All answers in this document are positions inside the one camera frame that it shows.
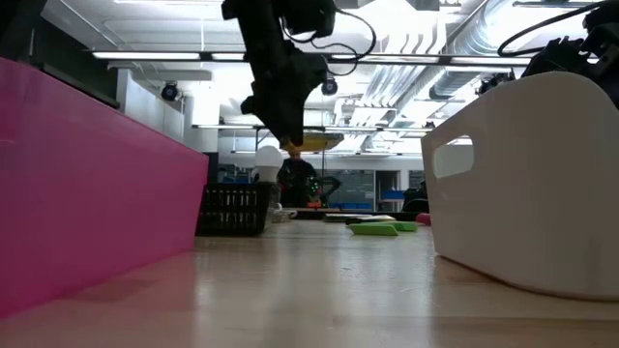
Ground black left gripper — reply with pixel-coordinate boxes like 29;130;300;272
240;41;330;148

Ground yellow tube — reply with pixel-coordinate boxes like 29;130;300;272
280;132;345;152

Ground black slotted plastic basket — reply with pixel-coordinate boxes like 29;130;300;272
195;182;280;238

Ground white plastic bin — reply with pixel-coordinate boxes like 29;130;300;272
420;71;619;302

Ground white light bulb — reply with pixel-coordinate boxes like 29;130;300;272
253;145;285;185

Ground person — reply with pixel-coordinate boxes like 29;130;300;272
278;148;319;209

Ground black office chair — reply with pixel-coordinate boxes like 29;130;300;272
400;181;430;214

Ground fluorescent ceiling light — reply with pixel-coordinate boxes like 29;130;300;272
91;51;202;61

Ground pink plastic tray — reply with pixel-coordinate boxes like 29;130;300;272
0;56;210;320

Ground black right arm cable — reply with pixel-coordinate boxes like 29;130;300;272
496;0;605;58

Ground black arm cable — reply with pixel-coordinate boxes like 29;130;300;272
496;0;605;58
280;7;378;78

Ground white lamp cord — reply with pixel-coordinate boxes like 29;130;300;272
269;202;300;224

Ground black metal table frame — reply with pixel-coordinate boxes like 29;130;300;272
289;207;431;222

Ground silver ventilation duct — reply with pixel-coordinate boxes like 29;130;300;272
429;0;533;101

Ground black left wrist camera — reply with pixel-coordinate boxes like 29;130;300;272
281;0;339;39

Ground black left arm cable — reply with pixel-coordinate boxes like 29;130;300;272
280;7;378;78

